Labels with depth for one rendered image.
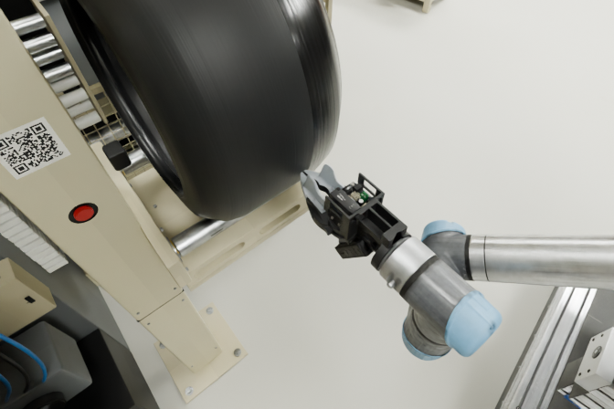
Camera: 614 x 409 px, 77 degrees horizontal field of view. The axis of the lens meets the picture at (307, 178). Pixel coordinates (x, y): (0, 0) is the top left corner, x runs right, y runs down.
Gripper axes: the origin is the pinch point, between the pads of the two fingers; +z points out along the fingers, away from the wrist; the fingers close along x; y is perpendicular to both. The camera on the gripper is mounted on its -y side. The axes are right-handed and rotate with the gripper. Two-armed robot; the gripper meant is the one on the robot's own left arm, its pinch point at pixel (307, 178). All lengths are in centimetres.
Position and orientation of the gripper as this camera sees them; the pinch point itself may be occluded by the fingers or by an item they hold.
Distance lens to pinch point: 66.6
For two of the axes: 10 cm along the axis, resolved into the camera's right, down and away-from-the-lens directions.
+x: -7.7, 5.0, -3.8
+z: -6.3, -6.0, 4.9
